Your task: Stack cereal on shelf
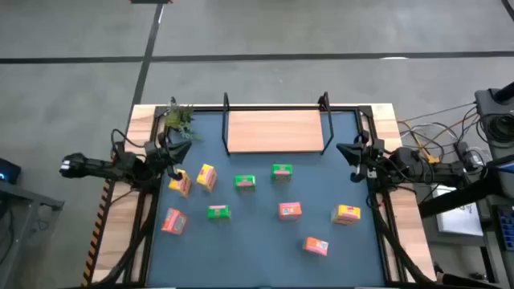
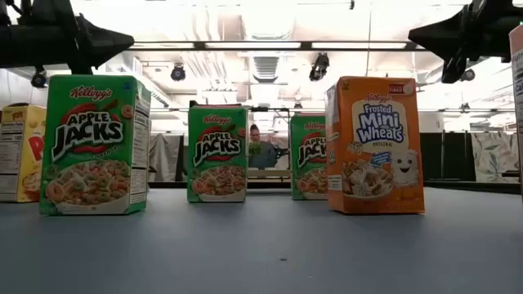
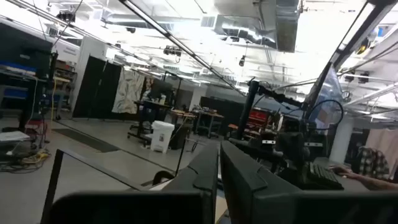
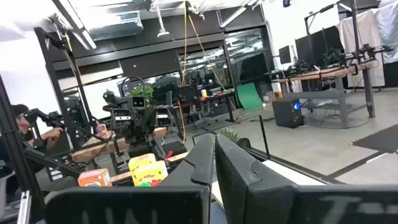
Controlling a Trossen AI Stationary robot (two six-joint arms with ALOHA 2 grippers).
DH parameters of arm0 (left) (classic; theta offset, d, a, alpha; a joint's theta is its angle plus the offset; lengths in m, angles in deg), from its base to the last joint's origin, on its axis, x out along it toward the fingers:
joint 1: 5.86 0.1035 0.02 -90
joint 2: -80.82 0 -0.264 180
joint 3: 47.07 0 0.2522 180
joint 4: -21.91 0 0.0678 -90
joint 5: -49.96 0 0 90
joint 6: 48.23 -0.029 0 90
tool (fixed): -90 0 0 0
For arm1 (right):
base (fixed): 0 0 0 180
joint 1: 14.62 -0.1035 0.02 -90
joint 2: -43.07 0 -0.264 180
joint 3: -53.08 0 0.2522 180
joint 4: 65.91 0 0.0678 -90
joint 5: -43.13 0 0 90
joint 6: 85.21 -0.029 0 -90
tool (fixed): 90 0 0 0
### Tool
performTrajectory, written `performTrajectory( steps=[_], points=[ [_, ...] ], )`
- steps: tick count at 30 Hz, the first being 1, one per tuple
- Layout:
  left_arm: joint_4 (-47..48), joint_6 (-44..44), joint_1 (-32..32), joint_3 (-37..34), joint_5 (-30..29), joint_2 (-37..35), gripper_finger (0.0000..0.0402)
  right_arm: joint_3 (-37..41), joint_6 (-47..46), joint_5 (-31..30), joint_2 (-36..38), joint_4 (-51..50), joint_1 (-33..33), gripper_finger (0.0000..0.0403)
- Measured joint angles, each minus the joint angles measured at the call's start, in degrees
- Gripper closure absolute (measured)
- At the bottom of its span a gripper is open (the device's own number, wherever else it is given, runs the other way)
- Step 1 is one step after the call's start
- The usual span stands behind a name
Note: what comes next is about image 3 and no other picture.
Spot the dark storage rack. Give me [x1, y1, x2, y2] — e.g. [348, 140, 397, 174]
[0, 23, 54, 133]

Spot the white pillar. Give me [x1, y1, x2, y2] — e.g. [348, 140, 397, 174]
[71, 37, 108, 119]

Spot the plaid hanging shirt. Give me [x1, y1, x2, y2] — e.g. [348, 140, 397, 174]
[356, 146, 390, 180]

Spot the dark floor mat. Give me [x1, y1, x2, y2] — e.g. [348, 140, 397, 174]
[51, 128, 121, 153]

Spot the black waste bin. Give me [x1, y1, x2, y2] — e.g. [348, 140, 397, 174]
[169, 123, 190, 150]

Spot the black rolling desk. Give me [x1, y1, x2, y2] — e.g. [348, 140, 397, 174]
[126, 99, 175, 146]

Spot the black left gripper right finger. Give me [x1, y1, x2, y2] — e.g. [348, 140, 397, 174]
[220, 140, 398, 224]

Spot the floral patterned curtain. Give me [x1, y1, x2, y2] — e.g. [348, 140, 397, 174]
[111, 70, 146, 114]

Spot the black pole stand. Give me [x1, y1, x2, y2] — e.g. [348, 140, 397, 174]
[236, 80, 304, 141]

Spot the person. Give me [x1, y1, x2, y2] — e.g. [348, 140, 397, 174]
[328, 165, 398, 191]

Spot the black computer monitor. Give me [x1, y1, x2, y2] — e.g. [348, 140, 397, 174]
[148, 79, 175, 102]

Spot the black partition panel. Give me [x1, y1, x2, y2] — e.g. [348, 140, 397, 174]
[73, 55, 123, 119]

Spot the large display screen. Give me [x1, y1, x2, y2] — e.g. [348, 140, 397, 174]
[306, 63, 343, 131]

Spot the pink hanging cloth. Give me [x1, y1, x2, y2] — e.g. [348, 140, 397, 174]
[365, 129, 398, 179]

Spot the red tool chest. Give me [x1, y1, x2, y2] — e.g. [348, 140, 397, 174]
[248, 108, 270, 129]

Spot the black right camera cable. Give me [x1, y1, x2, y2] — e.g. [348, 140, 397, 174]
[307, 98, 345, 132]

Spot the black keyboard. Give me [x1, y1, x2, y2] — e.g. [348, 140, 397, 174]
[307, 162, 345, 191]

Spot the yellow cable pile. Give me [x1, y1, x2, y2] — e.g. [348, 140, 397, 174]
[0, 147, 52, 174]

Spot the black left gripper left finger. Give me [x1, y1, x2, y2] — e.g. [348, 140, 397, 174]
[40, 142, 219, 224]

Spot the silver ceiling duct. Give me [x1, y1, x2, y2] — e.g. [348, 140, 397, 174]
[214, 0, 300, 54]

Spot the white trash bin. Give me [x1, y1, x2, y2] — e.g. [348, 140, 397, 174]
[150, 120, 175, 154]

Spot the wooden workbench table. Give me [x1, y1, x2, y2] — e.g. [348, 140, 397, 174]
[194, 107, 225, 139]
[169, 108, 197, 138]

